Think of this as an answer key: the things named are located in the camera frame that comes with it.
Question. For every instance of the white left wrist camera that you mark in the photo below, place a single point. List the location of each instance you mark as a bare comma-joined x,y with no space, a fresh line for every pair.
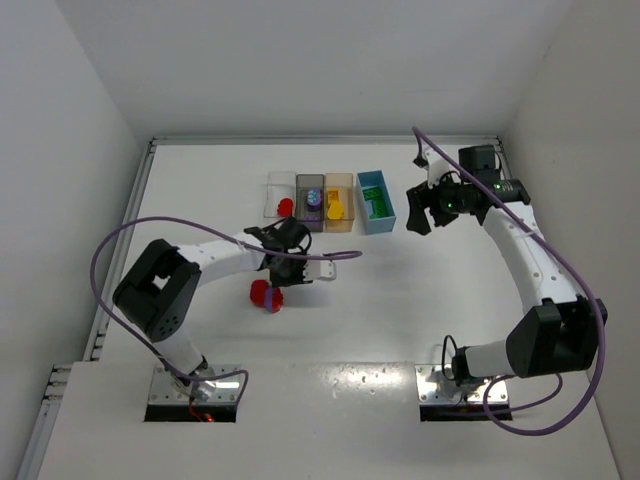
319,270

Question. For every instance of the green lego plate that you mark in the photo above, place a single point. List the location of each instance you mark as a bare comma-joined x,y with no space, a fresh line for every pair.
372,193

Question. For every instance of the aluminium frame rail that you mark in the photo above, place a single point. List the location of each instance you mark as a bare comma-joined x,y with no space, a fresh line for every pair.
180,140

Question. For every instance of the clear transparent container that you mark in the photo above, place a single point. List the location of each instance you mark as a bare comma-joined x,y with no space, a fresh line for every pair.
280,184

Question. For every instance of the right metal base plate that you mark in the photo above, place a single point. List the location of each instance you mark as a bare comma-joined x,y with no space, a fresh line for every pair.
440,399

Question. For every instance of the blue container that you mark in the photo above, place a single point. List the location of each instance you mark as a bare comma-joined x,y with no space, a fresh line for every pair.
375,179

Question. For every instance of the red rounded lego brick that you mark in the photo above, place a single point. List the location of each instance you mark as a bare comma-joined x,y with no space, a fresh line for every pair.
285,207

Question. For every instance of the green lego brick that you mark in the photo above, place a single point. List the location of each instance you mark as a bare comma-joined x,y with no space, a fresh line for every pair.
377,209

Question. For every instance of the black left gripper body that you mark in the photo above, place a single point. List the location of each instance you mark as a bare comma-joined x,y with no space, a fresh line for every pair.
282,270

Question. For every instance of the purple paw print lego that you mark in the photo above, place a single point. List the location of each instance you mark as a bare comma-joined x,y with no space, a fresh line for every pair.
314,199

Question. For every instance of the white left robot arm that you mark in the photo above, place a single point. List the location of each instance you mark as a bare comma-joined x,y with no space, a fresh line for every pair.
156,293

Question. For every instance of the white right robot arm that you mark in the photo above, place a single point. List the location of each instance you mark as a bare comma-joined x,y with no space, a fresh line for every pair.
558,332

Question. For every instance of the yellow striped curved lego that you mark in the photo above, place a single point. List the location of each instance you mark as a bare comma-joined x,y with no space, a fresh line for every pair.
333,195

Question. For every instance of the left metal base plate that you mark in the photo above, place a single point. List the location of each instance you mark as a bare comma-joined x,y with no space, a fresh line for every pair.
171,401

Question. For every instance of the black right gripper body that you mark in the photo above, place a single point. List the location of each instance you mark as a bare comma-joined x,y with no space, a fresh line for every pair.
433,204

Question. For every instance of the metal base plate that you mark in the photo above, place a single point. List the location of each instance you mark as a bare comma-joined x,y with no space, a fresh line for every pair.
171,401
440,399

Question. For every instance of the red purple lego stack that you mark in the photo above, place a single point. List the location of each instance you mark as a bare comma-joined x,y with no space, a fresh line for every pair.
263,295

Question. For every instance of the yellow lego brick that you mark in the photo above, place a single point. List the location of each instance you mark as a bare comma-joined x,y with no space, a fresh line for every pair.
335,211

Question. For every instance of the amber transparent container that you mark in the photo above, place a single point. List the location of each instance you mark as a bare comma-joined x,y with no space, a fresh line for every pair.
345,183

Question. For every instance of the grey transparent container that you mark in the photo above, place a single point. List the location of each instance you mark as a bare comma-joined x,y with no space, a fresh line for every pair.
314,221

